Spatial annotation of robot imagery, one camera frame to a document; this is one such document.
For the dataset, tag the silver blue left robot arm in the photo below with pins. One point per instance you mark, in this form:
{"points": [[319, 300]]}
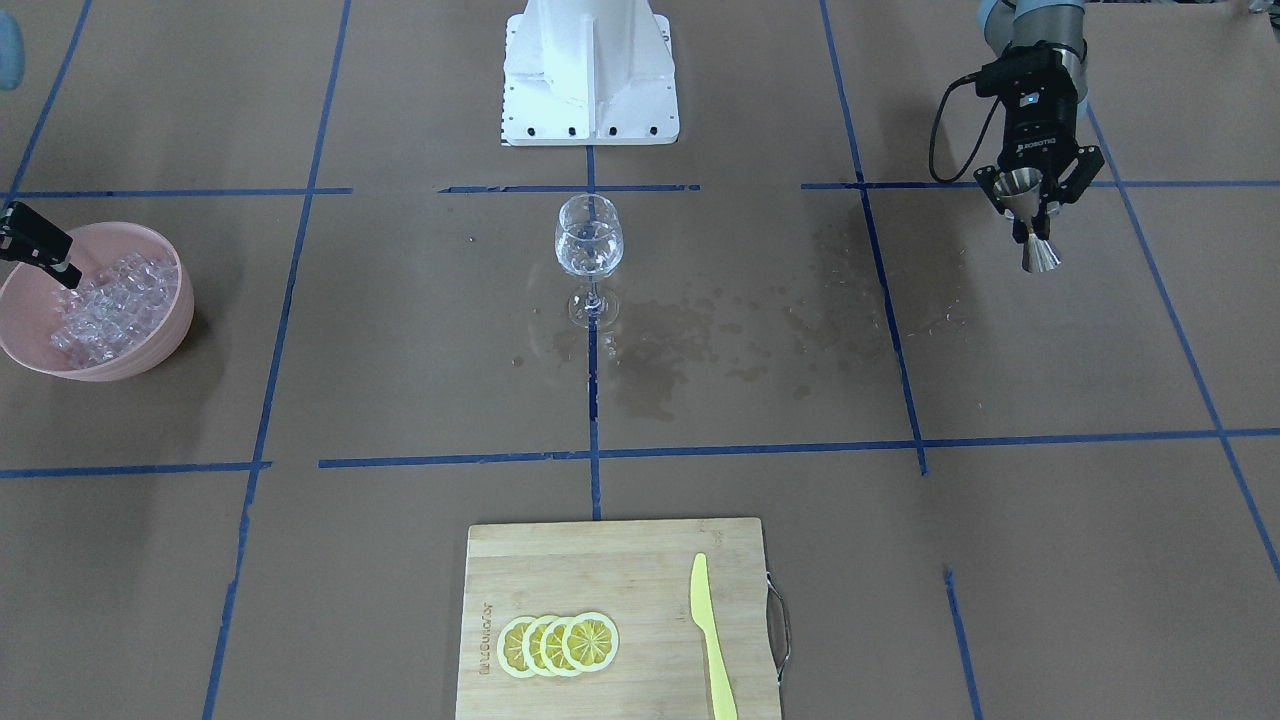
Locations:
{"points": [[1008, 24]]}

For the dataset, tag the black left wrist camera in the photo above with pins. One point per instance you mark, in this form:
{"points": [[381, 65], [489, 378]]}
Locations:
{"points": [[1024, 69]]}

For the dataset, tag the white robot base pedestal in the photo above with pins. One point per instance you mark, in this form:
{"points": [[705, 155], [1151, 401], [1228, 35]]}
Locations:
{"points": [[581, 73]]}

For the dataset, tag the bamboo cutting board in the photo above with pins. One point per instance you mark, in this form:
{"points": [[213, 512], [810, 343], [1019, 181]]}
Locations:
{"points": [[641, 619]]}

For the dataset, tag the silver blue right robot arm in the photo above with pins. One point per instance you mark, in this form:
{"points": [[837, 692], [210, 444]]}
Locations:
{"points": [[13, 68]]}

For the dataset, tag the yellow plastic knife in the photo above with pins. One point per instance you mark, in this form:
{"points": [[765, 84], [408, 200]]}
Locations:
{"points": [[722, 702]]}

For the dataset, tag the steel cocktail jigger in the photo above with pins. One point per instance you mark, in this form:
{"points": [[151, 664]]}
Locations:
{"points": [[1020, 191]]}

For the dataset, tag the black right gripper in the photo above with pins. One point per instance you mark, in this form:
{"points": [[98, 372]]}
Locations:
{"points": [[38, 243]]}

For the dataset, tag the clear wine glass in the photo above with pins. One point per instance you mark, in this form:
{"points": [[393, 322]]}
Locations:
{"points": [[590, 244]]}

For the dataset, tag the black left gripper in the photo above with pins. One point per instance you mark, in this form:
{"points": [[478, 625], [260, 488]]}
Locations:
{"points": [[1040, 137]]}

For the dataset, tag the pile of clear ice cubes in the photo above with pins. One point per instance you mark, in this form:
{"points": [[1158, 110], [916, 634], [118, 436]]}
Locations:
{"points": [[113, 311]]}

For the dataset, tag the pink plastic bowl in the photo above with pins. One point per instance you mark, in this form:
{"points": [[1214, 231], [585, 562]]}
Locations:
{"points": [[28, 314]]}

